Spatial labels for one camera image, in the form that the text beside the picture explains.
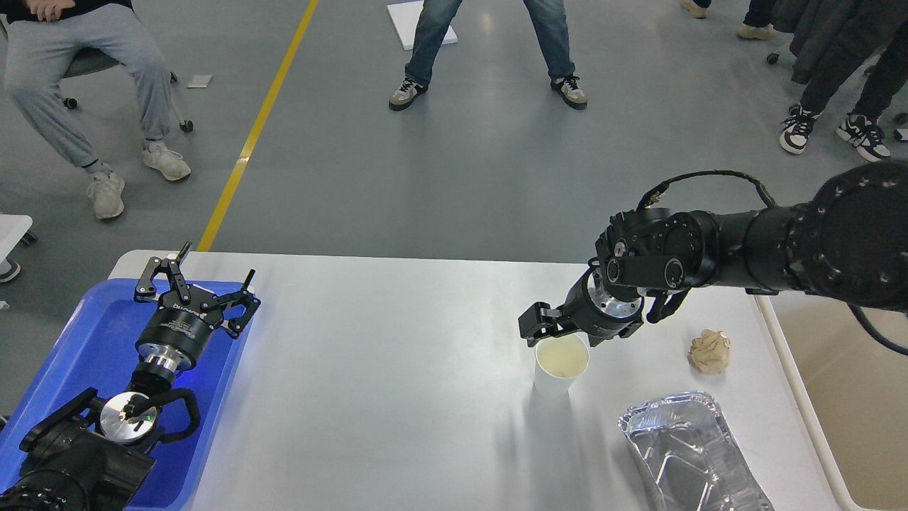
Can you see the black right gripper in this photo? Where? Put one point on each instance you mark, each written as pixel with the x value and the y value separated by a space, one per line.
pixel 591 306

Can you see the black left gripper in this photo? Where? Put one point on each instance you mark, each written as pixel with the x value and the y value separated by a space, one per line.
pixel 181 323

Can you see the white paper cup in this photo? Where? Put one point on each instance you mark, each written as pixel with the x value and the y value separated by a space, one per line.
pixel 560 361

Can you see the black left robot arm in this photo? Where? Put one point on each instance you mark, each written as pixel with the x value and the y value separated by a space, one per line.
pixel 122 413

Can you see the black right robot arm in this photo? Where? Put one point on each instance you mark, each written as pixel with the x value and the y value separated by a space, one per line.
pixel 848 243

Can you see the blue plastic tray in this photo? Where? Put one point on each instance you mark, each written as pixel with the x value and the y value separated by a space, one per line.
pixel 96 350

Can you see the crumpled beige paper ball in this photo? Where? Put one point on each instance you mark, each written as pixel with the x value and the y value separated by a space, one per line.
pixel 710 352

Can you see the aluminium foil tray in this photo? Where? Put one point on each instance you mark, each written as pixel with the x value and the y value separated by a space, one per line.
pixel 688 457

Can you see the white side table corner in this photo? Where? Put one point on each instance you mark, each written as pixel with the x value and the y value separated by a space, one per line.
pixel 14 229

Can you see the small paper on floor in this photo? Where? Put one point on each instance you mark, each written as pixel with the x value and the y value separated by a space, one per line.
pixel 199 81

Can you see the grey office chair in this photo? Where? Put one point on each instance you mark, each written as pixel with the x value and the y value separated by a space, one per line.
pixel 89 60

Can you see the beige plastic bin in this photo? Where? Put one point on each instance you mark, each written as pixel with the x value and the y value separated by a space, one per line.
pixel 851 393

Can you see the white board on floor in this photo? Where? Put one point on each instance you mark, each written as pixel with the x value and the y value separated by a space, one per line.
pixel 405 16

